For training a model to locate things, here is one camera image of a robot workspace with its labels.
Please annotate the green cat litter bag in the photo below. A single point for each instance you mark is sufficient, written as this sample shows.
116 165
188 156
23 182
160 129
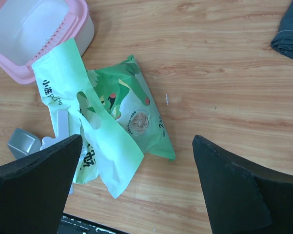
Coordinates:
111 108

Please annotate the white plastic bag clip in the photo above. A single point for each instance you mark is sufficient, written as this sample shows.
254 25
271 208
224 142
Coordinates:
62 126

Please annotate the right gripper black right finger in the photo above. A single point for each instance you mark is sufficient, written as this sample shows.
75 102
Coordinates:
242 197

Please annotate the grey metal scoop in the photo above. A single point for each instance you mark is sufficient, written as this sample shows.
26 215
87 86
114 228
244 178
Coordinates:
22 143

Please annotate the folded dark grey cloth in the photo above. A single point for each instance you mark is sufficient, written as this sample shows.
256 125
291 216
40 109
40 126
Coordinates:
283 40

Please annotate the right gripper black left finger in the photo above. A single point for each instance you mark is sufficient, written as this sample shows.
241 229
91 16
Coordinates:
34 189

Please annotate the pink litter box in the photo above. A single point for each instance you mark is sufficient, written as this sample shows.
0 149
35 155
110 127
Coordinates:
30 29

